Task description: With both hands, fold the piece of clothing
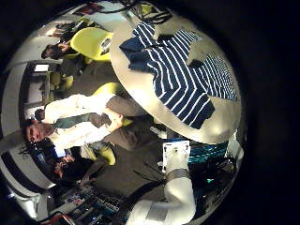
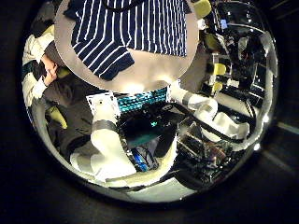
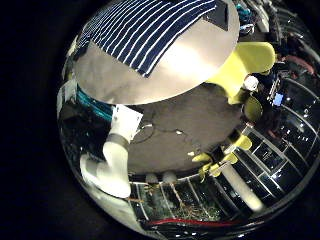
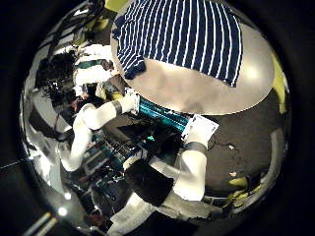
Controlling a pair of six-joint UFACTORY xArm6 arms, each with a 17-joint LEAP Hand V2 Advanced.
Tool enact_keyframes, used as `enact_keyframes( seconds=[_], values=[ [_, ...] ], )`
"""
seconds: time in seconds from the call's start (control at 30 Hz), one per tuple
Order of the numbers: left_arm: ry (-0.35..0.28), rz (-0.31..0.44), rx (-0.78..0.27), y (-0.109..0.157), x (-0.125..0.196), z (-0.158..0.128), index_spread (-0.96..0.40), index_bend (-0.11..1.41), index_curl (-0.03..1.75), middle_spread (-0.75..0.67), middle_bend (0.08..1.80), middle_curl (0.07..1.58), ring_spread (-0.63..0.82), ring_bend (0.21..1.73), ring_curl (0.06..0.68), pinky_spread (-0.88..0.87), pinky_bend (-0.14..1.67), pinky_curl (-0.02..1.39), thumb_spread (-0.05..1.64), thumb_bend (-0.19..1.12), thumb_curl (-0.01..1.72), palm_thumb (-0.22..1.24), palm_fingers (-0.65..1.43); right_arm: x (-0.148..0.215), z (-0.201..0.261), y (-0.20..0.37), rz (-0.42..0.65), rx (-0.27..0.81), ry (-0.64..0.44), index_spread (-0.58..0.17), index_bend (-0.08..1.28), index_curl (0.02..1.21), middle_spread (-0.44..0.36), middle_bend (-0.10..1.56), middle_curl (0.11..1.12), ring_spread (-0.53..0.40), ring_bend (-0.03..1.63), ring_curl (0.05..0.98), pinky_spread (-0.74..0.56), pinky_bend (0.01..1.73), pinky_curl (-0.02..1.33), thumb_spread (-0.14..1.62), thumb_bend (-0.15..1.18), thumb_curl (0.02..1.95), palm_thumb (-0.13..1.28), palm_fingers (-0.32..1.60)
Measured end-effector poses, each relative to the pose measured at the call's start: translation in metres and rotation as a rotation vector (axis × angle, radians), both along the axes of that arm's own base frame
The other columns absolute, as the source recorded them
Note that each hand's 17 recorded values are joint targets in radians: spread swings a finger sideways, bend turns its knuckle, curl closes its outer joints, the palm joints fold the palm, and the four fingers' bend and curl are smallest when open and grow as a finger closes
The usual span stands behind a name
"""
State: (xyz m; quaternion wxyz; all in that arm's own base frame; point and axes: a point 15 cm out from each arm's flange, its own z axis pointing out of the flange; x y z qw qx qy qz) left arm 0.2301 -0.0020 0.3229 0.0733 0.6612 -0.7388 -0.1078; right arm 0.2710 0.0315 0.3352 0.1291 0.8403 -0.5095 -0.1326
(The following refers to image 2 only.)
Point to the small blue lit screen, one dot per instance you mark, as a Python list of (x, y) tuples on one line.
[(223, 23)]

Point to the black control box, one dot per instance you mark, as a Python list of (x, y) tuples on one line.
[(140, 127)]

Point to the person in striped sweater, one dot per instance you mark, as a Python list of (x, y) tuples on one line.
[(32, 49)]

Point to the navy white striped shirt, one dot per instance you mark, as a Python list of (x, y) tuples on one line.
[(130, 28)]

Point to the teal ribbed rack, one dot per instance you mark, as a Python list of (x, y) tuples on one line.
[(141, 100)]

